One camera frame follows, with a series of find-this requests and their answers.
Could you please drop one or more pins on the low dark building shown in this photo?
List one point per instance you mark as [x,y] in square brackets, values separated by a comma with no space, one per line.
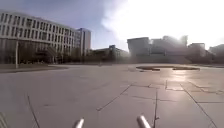
[108,54]

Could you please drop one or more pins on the grey paved plaza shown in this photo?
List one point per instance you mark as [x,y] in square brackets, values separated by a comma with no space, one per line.
[100,90]

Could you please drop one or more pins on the tall white building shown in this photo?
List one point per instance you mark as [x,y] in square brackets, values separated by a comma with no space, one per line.
[86,40]

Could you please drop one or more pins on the grey block building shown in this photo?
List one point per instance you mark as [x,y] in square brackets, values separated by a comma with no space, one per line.
[156,48]

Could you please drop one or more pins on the low round planter bed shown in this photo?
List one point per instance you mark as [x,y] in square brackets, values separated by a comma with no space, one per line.
[166,68]

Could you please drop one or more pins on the robot's own part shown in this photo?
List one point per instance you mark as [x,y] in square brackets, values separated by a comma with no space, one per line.
[143,122]
[79,124]

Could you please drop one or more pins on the large curved white building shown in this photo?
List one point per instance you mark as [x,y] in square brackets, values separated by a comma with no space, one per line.
[33,33]

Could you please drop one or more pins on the dark raised ground strip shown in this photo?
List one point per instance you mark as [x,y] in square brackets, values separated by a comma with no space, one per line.
[23,68]

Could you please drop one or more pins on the pale pole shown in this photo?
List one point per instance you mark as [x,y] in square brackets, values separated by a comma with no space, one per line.
[16,53]

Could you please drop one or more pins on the distant building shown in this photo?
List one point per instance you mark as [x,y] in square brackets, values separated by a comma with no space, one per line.
[217,51]

